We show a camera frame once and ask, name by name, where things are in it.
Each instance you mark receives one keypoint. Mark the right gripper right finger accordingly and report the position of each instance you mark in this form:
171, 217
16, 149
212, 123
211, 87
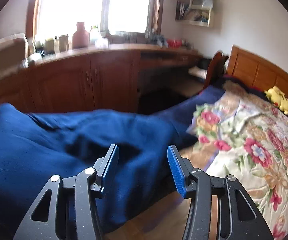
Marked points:
238, 216

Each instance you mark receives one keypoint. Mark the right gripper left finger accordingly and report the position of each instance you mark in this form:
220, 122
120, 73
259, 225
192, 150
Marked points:
66, 208

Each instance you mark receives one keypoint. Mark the navy blue suit jacket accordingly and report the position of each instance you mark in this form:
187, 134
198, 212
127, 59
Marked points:
33, 147

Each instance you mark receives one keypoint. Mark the floral bed blanket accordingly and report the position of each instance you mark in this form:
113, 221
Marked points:
245, 135

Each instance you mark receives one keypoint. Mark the navy blue bed sheet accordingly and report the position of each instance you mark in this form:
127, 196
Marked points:
183, 112

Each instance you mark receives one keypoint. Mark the yellow Pikachu plush toy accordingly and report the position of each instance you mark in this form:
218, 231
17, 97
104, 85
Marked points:
278, 99

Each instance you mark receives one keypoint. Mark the wooden chair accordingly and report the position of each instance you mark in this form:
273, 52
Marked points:
209, 70

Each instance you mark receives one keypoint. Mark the wooden desk cabinet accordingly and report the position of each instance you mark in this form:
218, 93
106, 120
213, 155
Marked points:
89, 79

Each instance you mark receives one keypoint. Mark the wooden bed headboard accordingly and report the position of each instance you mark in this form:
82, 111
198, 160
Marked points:
255, 71

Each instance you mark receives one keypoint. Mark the pink vase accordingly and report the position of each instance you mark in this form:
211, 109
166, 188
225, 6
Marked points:
81, 38

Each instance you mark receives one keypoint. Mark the red basket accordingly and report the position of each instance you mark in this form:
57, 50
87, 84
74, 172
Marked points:
174, 43

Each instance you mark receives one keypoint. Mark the black gadget on desk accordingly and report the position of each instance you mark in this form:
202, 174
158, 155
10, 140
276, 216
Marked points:
158, 40

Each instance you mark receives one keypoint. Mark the white wall shelf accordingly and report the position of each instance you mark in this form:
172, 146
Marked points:
194, 12

